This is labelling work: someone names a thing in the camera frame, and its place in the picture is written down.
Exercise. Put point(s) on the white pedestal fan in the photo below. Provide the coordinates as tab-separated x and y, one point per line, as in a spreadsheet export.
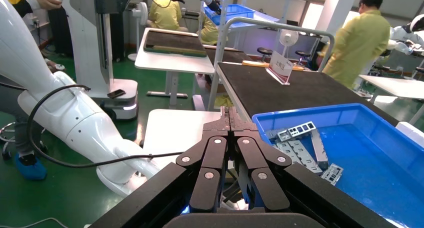
141	12

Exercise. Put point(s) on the person in black yellow jacket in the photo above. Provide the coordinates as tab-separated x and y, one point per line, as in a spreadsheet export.
23	4

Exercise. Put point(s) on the white humanoid robot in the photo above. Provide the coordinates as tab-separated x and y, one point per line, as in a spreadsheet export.
402	34

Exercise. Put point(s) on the grey tubular guard rail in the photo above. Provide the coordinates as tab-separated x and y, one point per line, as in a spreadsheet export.
216	74

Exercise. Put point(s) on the white table with legs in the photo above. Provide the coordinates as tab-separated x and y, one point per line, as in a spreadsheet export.
172	64

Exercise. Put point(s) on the black tray with wooden edge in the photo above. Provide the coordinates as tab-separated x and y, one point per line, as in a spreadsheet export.
172	41

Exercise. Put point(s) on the blue plastic bin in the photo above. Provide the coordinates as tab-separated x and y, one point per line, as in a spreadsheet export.
381	160

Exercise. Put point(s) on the plain white table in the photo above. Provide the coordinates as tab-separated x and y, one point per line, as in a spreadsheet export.
397	85

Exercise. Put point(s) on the acrylic sign with red print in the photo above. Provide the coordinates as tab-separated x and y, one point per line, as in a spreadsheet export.
281	67

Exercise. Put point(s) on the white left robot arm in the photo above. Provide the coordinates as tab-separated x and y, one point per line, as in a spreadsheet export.
76	120

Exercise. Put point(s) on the black round stool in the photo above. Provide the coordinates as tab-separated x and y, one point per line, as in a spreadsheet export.
264	50
303	53

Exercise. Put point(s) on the blue plastic crate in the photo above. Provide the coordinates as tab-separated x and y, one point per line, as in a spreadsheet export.
232	12

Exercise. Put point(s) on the short wooden edge strip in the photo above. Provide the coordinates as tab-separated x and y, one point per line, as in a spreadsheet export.
255	64

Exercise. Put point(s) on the black table mat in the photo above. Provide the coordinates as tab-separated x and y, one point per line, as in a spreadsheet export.
298	94

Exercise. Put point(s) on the person in yellow shirt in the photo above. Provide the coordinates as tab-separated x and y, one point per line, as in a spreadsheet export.
208	32

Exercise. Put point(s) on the white robot column stand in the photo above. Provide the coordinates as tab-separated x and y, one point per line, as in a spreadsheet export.
86	37

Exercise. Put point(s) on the grey perforated metal bracket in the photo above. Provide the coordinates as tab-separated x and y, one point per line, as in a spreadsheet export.
332	174

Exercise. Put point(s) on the yellow cloth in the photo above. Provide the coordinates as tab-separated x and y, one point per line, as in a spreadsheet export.
223	102

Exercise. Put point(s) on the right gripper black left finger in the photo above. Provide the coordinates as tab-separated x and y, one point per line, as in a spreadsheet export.
207	186

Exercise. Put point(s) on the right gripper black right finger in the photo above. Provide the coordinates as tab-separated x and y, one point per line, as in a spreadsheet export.
265	186

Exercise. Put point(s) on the grey ladder-shaped metal bracket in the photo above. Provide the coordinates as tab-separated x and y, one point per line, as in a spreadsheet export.
301	128

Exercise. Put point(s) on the black smartphone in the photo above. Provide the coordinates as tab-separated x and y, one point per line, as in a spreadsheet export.
116	94

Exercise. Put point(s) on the seated person in yellow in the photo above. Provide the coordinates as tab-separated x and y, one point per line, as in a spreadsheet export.
165	14

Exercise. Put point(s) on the long flat grey metal plate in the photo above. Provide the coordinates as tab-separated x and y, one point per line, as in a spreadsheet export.
319	150

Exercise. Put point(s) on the small white fan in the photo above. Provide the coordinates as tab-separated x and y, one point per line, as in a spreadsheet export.
288	37

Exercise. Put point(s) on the pale perforated metal plate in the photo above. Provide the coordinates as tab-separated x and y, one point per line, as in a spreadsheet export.
298	153

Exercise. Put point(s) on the person in yellow-green shirt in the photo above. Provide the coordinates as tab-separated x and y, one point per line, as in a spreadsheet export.
357	44

